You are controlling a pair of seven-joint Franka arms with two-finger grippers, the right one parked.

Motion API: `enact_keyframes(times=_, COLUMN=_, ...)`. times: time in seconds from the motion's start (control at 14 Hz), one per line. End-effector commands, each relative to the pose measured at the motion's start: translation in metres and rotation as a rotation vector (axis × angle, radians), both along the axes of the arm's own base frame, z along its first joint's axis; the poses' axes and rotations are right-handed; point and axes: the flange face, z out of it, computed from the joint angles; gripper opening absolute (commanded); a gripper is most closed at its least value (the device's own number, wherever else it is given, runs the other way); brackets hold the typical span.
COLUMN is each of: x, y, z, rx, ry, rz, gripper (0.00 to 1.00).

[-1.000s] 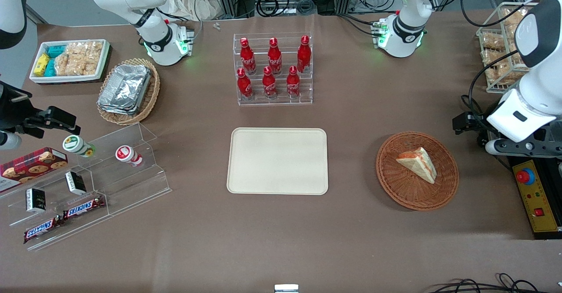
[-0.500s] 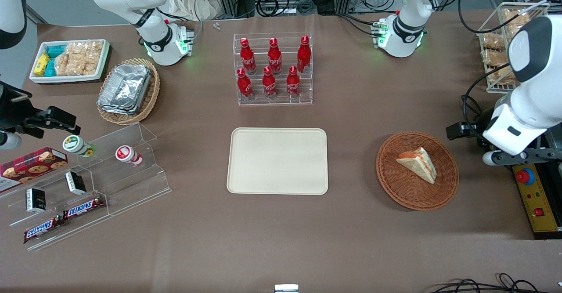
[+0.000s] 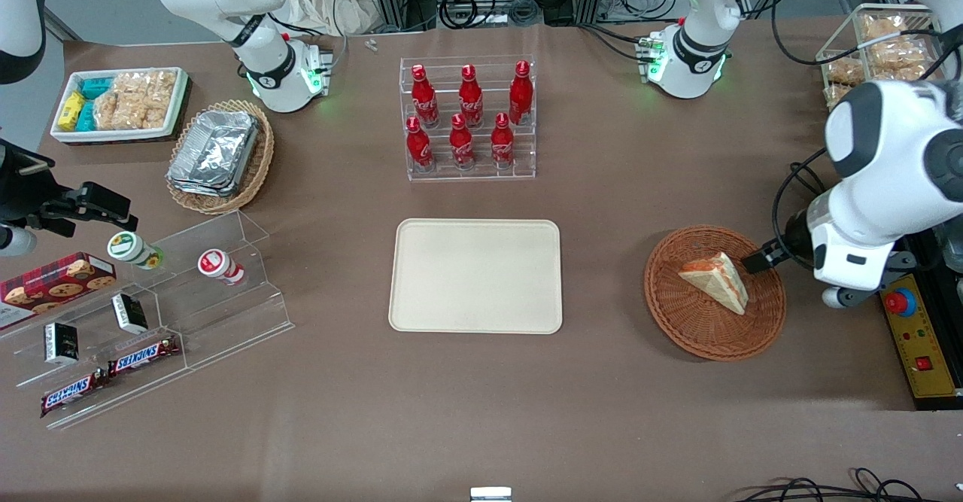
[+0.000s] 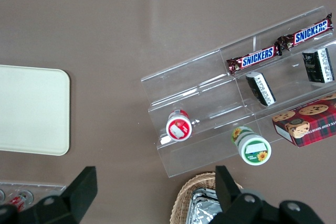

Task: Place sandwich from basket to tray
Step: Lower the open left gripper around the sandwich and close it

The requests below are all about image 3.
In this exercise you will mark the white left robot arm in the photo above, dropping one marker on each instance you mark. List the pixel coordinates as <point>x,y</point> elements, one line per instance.
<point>888,141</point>

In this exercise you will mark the yellow snack box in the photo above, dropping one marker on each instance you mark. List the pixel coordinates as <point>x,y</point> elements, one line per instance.
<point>71,111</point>

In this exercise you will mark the round brown wicker basket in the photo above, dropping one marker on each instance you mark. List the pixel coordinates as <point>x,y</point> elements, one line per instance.
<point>692,329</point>

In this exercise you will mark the fried snack clear bag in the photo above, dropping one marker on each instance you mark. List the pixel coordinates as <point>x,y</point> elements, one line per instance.
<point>899,52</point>
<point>899,71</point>
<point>844,71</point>
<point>835,95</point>
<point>884,28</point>

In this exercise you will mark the oval tan wicker basket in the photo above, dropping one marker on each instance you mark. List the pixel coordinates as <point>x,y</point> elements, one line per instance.
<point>259,163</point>

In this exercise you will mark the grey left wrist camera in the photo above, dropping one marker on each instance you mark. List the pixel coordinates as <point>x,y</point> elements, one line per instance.
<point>850,295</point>

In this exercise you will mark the triangular sandwich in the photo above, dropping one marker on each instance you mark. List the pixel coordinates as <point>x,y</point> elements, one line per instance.
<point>718,282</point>

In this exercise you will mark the red plaid cookie box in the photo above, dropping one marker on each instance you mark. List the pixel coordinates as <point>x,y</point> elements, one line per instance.
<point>56,284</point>

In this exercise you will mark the beige cloth bag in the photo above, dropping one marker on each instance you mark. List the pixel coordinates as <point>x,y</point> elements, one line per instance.
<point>331,5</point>

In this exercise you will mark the snickers chocolate bar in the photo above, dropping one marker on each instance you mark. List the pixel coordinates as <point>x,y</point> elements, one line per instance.
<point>143,355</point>
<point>71,394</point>

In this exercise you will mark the red cola bottle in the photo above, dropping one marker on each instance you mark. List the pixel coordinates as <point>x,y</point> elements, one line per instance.
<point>502,143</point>
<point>418,147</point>
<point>461,144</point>
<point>520,94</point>
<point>470,99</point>
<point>423,99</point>

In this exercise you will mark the white rectangular snack tray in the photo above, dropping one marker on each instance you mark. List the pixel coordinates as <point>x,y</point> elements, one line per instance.
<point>179,99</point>

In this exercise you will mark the stacked aluminium foil containers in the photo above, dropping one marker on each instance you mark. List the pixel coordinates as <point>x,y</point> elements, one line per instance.
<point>214,152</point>

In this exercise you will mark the green cap yogurt bottle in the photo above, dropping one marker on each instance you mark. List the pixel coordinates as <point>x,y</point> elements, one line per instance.
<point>132,250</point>

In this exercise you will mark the clear acrylic bottle rack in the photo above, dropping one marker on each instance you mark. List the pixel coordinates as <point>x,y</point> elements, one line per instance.
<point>466,174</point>

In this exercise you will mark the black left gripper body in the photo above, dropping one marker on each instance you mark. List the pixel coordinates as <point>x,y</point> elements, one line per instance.
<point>792,239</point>

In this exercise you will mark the yellow emergency stop control box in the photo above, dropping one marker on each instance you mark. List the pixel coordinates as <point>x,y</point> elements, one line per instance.
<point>929,336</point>

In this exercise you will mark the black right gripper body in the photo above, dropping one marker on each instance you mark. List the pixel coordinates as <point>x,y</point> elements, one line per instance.
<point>16,186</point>

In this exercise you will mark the small black white box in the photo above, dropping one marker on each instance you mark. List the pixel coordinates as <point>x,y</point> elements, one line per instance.
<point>62,344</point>
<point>129,314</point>

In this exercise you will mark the red cap yogurt bottle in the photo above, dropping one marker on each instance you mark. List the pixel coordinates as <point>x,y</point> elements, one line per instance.
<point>220,265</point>

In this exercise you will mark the teal snack box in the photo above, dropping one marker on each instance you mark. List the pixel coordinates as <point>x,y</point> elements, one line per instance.
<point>96,86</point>
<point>86,117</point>

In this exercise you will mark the beige plastic tray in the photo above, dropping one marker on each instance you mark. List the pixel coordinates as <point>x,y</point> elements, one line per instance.
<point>466,276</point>

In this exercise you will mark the black metal appliance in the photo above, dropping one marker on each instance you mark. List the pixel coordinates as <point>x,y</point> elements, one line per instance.
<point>937,244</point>

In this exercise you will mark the clear acrylic stepped display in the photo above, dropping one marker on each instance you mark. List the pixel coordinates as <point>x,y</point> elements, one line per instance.
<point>226,321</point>

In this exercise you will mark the rice cracker clear bag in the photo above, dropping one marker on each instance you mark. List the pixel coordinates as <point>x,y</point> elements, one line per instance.
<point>154,95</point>
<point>113,111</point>

